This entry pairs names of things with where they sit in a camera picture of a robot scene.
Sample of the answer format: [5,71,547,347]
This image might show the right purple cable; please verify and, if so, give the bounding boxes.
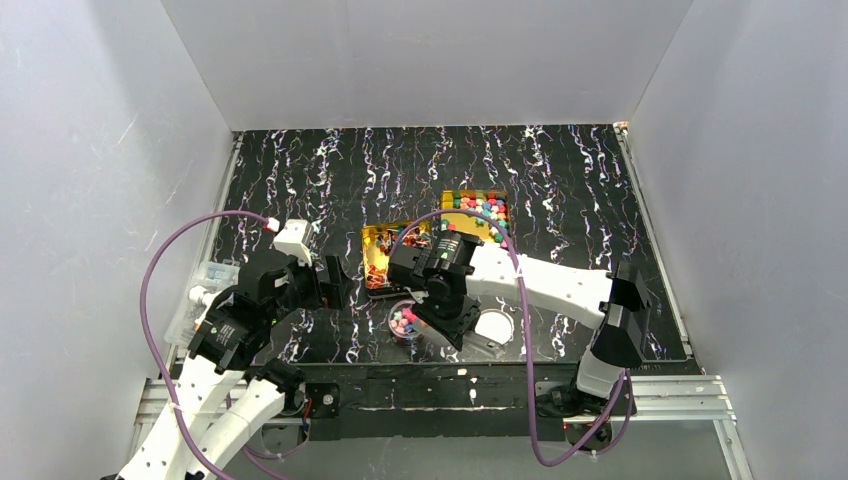
[386,209,635,469]

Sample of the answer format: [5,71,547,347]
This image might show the clear plastic jar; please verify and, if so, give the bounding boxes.
[386,299,422,346]

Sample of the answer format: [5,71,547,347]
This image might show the purple cable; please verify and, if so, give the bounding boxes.
[139,210,313,480]
[386,209,635,469]

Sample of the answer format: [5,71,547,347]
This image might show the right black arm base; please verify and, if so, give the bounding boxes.
[527,376,632,466]

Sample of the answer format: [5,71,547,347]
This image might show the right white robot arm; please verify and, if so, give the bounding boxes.
[387,231,652,399]

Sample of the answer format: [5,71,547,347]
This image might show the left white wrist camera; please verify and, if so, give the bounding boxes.
[273,219,314,266]

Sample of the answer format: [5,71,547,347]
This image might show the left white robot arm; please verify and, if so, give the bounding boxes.
[116,247,353,479]

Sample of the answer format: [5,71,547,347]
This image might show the star candies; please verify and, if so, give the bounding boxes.
[389,305,419,339]

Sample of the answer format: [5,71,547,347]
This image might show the clear plastic box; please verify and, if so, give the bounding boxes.
[164,260,241,347]

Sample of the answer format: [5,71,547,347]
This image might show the white round jar lid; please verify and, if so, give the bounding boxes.
[474,309,514,345]

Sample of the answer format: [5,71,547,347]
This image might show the translucent plastic scoop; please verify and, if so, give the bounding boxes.
[419,321,508,360]

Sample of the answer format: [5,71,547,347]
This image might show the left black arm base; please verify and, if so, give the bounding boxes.
[294,382,341,419]

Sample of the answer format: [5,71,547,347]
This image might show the tin tray of lollipops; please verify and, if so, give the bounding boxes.
[361,221,410,299]

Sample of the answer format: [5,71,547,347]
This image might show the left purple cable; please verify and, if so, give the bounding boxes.
[139,210,313,480]

